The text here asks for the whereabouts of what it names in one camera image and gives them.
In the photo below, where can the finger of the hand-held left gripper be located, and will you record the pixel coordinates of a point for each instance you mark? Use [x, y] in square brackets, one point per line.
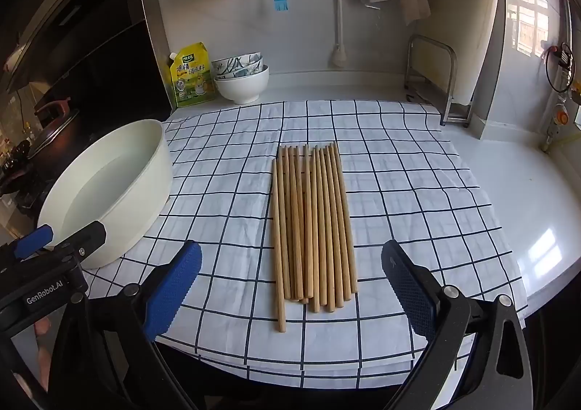
[86, 233]
[31, 240]

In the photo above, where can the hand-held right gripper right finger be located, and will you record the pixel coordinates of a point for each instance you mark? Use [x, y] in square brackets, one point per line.
[411, 296]

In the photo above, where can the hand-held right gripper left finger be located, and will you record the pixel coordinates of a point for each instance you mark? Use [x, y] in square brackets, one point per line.
[174, 287]

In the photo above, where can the white round basin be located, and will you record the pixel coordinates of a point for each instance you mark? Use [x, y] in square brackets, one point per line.
[113, 174]

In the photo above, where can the row of wooden chopsticks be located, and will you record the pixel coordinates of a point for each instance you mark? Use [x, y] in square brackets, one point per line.
[313, 219]

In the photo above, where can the person's left hand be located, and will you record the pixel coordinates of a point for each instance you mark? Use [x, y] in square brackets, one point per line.
[42, 327]

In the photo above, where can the gas stove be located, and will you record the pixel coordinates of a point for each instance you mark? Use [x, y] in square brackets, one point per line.
[18, 183]

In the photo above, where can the white black checked cloth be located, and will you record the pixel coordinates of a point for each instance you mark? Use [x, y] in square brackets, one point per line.
[408, 192]

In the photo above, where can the yellow detergent pouch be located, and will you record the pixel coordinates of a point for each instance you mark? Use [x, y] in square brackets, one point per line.
[193, 79]

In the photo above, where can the black range hood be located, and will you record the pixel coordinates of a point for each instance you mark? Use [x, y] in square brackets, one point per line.
[90, 29]

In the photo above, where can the plain white bowl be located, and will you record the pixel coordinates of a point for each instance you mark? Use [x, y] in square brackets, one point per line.
[243, 88]

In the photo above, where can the metal board rack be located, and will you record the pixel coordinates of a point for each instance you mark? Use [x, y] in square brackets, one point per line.
[453, 83]

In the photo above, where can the blue patterned bowl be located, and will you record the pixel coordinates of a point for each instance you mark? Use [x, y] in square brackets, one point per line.
[238, 60]
[240, 71]

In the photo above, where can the large white cutting board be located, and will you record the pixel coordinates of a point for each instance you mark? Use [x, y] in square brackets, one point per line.
[467, 29]

